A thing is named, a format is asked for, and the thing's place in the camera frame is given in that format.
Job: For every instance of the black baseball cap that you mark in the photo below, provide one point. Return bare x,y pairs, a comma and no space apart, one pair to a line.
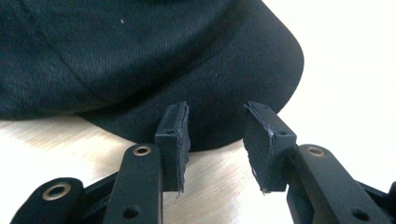
130,62

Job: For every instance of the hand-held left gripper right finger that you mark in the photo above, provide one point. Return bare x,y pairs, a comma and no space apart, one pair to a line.
267,146

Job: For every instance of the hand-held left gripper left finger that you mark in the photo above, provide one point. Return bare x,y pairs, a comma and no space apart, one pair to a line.
172,149

